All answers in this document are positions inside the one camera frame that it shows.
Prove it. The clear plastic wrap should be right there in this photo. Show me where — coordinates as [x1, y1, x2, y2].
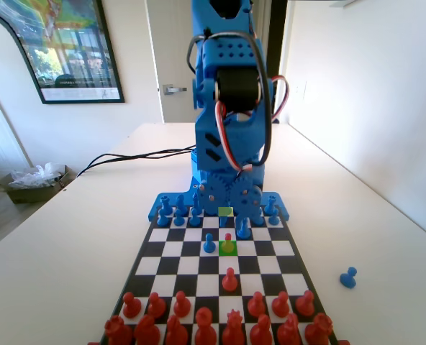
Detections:
[8, 162, 65, 190]

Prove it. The silver door handle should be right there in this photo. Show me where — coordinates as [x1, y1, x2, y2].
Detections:
[162, 84, 188, 96]

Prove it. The red chess bishop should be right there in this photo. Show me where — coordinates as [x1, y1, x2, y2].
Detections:
[165, 315, 190, 345]
[249, 314, 273, 345]

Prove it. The red chess knight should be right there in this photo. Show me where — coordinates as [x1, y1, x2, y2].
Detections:
[133, 314, 162, 345]
[276, 313, 302, 345]

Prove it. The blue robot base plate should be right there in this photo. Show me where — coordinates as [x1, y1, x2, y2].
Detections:
[147, 183, 291, 222]

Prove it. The red chess rook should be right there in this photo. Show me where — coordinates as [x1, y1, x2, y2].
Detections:
[304, 312, 335, 345]
[104, 315, 134, 345]

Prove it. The white arched panel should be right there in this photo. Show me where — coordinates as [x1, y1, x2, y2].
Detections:
[0, 13, 43, 252]

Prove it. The framed wall poster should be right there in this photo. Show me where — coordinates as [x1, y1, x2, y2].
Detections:
[0, 0, 126, 105]

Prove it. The red chess queen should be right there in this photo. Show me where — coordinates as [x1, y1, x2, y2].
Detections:
[222, 310, 246, 345]

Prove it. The cardboard box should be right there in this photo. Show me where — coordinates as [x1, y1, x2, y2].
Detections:
[0, 164, 78, 205]

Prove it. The black and white chessboard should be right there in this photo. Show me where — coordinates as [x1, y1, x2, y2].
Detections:
[99, 207, 340, 345]

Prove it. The red base plate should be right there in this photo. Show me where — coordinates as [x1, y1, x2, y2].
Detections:
[86, 339, 351, 345]

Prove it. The black camera cable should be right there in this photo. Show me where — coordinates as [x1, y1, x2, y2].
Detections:
[186, 31, 273, 166]

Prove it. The red white servo wire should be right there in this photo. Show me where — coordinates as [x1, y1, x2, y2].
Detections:
[214, 75, 291, 172]

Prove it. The red chess pawn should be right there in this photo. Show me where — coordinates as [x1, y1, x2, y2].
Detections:
[147, 292, 167, 319]
[247, 290, 267, 317]
[271, 290, 291, 318]
[172, 290, 192, 318]
[122, 291, 142, 319]
[294, 290, 316, 317]
[222, 267, 239, 293]
[221, 232, 235, 254]

